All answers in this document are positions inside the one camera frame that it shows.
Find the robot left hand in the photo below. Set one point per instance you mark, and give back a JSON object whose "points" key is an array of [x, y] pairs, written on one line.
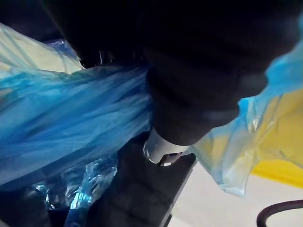
{"points": [[194, 59]]}

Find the blue plastic rubbish bag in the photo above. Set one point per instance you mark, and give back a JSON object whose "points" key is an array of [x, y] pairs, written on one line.
{"points": [[75, 108]]}

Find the clear plastic bottle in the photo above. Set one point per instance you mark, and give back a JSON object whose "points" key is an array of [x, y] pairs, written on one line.
{"points": [[71, 182]]}

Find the black yellow-lidded pedal trash can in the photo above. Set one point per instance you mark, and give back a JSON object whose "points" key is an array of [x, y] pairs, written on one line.
{"points": [[279, 170]]}

